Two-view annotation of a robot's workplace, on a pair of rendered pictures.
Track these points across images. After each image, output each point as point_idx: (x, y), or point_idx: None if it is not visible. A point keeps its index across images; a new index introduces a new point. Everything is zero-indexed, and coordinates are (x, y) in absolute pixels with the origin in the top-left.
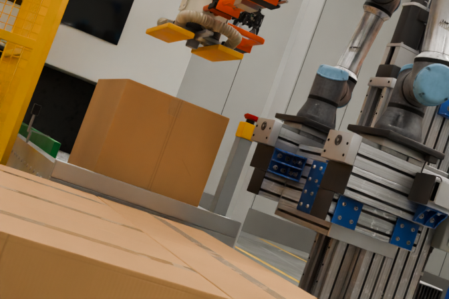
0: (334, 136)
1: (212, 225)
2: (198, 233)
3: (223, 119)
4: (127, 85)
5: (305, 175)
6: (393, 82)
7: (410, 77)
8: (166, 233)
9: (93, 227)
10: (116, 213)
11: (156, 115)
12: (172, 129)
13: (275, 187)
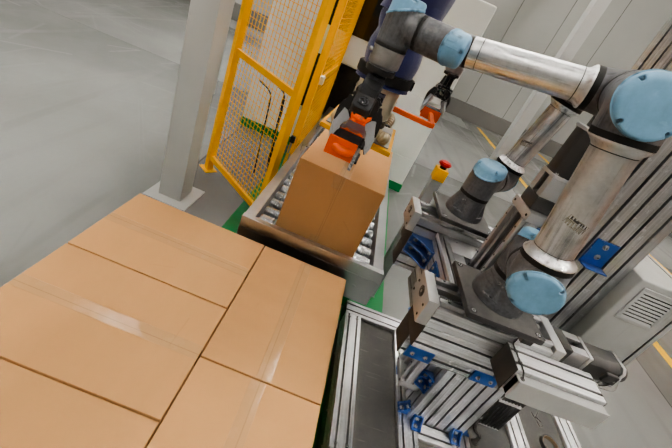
0: (422, 282)
1: (359, 273)
2: (322, 298)
3: (378, 195)
4: (299, 162)
5: (428, 267)
6: (530, 217)
7: (511, 263)
8: (245, 335)
9: (83, 400)
10: (225, 300)
11: (322, 186)
12: (335, 198)
13: (410, 260)
